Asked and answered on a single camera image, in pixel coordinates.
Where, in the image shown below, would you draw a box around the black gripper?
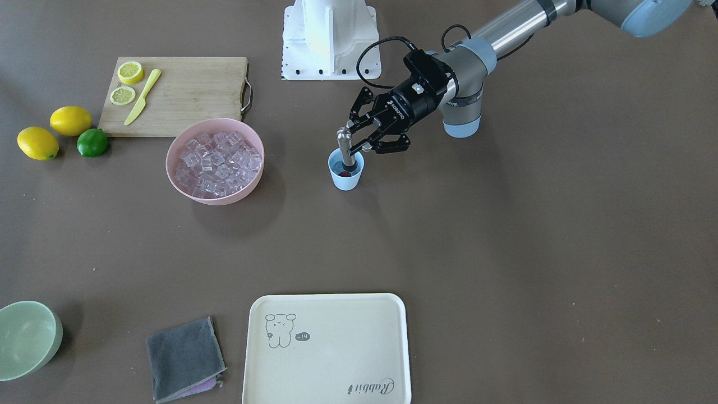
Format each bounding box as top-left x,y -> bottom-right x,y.
348,76 -> 449,154

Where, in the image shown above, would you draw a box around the steel muddler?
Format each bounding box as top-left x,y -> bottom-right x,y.
337,126 -> 357,172

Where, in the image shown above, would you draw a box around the light blue plastic cup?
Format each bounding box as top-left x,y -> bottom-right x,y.
328,148 -> 364,191

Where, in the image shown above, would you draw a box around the clear ice cubes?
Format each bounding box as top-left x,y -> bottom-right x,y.
168,130 -> 264,200

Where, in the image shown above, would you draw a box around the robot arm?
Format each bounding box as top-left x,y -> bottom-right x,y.
338,1 -> 690,164

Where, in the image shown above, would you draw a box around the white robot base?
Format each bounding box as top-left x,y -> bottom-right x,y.
280,1 -> 382,80

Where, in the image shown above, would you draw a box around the pink bowl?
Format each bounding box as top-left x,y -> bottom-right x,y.
165,118 -> 264,205

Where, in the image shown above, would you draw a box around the wooden cutting board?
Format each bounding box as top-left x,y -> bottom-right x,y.
97,56 -> 251,137

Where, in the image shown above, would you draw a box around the yellow plastic knife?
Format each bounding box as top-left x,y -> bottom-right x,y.
123,68 -> 162,126

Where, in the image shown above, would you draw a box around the cream rabbit serving tray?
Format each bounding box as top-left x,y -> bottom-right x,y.
242,292 -> 412,403

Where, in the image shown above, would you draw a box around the lemon half upper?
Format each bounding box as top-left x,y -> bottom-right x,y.
116,61 -> 144,84

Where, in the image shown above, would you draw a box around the lemon half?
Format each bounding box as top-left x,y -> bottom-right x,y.
116,61 -> 144,84
108,85 -> 136,107

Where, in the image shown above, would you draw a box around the lemon half lower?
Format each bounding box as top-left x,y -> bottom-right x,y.
108,85 -> 136,107

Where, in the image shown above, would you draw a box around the green lime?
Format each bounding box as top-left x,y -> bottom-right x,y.
76,128 -> 109,158

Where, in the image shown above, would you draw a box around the grey folded cloth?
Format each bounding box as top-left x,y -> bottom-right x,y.
146,316 -> 227,403

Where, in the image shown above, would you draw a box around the yellow lemon near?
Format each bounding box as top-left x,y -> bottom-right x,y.
50,105 -> 93,136

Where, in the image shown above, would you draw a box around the yellow lemon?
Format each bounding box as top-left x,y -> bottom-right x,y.
50,105 -> 93,136
16,126 -> 59,160

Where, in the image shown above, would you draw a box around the yellow lemon far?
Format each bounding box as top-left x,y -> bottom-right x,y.
16,126 -> 59,160

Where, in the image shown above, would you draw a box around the green ceramic bowl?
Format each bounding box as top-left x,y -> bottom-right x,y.
1,301 -> 63,382

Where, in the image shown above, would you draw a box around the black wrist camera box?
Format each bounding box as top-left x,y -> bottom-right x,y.
403,49 -> 454,97

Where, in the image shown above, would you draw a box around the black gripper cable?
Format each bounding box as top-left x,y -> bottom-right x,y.
356,36 -> 418,89

